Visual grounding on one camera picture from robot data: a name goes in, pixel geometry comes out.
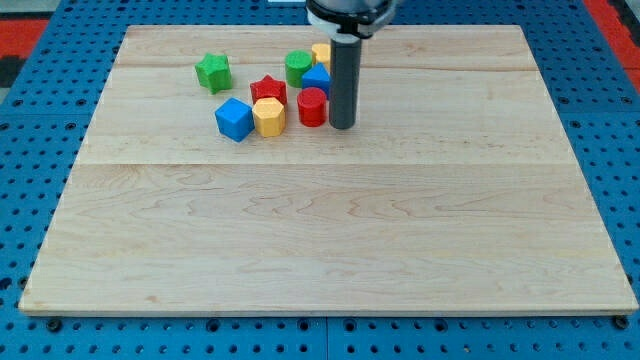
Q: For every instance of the blue triangle block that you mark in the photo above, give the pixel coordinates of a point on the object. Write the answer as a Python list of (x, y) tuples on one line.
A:
[(317, 77)]

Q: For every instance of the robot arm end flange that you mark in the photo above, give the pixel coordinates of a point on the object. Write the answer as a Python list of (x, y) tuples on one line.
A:
[(348, 20)]

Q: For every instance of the yellow heart block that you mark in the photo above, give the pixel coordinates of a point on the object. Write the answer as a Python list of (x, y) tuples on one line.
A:
[(321, 54)]

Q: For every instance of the green star block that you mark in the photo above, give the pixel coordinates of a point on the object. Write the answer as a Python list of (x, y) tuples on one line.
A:
[(213, 72)]

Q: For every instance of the red cylinder block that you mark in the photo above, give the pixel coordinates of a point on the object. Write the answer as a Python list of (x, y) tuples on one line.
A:
[(311, 103)]

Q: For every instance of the blue cube block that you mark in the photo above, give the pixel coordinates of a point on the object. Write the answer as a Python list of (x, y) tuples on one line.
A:
[(234, 119)]

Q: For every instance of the red star block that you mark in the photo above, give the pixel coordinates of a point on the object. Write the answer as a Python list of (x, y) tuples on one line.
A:
[(269, 87)]

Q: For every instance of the yellow hexagon block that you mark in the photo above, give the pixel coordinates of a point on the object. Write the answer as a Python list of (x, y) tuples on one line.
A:
[(269, 117)]

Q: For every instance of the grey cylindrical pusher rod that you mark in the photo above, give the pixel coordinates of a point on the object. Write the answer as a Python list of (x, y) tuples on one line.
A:
[(345, 68)]

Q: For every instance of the green cylinder block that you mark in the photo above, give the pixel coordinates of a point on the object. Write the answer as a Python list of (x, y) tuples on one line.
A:
[(297, 63)]

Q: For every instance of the light wooden board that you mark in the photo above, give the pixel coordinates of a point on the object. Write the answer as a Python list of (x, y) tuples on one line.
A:
[(456, 193)]

